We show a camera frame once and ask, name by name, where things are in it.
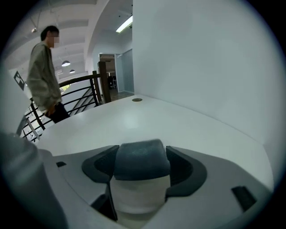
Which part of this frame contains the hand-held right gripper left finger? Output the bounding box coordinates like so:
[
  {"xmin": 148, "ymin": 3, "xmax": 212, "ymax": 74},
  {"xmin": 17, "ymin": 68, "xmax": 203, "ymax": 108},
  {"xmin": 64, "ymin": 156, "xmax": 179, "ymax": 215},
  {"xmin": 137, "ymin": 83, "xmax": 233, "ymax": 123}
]
[{"xmin": 81, "ymin": 144, "xmax": 120, "ymax": 184}]

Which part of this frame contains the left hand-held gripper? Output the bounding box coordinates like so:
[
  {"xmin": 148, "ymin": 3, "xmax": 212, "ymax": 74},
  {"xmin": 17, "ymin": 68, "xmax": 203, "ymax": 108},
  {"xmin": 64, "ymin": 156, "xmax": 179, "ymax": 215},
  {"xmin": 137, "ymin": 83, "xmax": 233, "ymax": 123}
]
[{"xmin": 0, "ymin": 69, "xmax": 68, "ymax": 229}]

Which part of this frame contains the black metal railing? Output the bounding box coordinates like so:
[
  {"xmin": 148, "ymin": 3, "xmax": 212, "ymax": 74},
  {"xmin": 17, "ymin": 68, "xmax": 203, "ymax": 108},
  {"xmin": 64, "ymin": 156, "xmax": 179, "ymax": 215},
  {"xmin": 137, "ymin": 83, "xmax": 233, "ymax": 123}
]
[{"xmin": 17, "ymin": 71, "xmax": 105, "ymax": 144}]

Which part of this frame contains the thick wooden railing post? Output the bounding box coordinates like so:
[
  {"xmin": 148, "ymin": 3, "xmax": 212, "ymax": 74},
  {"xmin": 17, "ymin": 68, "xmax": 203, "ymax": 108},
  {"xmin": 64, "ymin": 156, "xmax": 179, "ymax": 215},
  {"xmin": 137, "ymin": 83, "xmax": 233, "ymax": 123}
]
[{"xmin": 98, "ymin": 61, "xmax": 112, "ymax": 104}]

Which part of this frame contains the dark door frame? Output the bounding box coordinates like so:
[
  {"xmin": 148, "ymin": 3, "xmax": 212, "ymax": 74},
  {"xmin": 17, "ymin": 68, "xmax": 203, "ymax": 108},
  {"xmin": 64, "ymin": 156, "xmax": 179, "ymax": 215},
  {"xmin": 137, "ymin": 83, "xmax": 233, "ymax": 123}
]
[{"xmin": 99, "ymin": 53, "xmax": 117, "ymax": 90}]

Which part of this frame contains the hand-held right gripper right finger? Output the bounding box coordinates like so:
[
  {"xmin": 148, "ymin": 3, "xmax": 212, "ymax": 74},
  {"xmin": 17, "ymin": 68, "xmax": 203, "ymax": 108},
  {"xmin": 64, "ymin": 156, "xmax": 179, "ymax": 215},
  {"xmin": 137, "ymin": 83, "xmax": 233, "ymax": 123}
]
[{"xmin": 165, "ymin": 145, "xmax": 208, "ymax": 198}]

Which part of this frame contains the fluorescent ceiling light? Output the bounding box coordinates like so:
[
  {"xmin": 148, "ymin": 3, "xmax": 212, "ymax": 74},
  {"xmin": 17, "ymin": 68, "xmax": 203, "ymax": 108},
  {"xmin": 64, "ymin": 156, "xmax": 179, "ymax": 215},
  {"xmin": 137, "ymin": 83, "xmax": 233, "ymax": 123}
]
[{"xmin": 115, "ymin": 15, "xmax": 133, "ymax": 34}]

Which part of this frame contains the thin wooden railing post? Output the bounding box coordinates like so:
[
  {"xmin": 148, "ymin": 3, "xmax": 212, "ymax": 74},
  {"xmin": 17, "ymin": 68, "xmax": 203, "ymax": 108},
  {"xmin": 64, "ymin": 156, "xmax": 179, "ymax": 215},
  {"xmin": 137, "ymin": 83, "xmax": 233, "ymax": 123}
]
[{"xmin": 92, "ymin": 71, "xmax": 102, "ymax": 105}]

